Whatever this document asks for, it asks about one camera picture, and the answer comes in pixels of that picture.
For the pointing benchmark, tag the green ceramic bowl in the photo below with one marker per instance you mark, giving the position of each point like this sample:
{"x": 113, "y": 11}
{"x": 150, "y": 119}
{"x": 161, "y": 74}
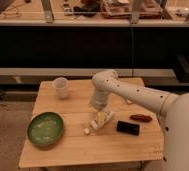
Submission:
{"x": 45, "y": 129}

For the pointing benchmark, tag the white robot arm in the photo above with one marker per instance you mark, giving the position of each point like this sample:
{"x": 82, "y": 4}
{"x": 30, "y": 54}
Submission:
{"x": 171, "y": 107}

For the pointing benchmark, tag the clear plastic bottle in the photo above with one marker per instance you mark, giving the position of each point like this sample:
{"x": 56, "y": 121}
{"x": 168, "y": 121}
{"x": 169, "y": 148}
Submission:
{"x": 100, "y": 119}

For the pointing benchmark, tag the white plastic cup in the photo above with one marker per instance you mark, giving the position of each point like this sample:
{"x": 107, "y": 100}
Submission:
{"x": 60, "y": 84}

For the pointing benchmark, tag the black rectangular box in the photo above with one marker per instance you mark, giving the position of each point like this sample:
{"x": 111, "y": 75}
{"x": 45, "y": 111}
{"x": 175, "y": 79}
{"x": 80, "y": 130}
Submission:
{"x": 125, "y": 127}

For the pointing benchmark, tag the brown oblong snack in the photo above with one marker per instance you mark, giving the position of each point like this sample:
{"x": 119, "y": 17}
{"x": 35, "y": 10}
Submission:
{"x": 141, "y": 118}

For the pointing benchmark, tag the wooden table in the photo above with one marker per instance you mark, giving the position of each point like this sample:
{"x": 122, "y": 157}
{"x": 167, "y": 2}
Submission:
{"x": 104, "y": 146}

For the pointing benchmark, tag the black box on shelf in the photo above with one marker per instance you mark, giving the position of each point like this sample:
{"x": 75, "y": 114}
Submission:
{"x": 181, "y": 68}

